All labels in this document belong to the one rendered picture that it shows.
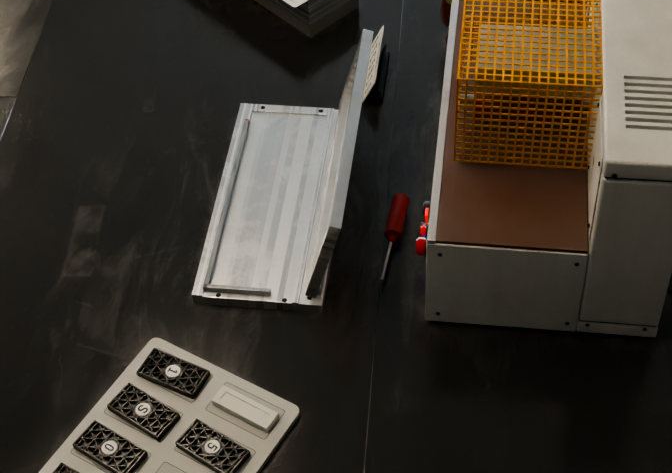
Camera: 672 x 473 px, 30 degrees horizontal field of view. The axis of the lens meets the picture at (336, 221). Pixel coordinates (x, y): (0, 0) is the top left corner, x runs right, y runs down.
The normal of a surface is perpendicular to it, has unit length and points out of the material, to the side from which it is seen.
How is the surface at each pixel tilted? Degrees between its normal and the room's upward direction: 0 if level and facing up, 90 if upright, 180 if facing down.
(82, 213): 0
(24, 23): 0
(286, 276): 0
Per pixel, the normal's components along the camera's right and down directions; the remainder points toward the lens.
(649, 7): -0.04, -0.66
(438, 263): -0.13, 0.75
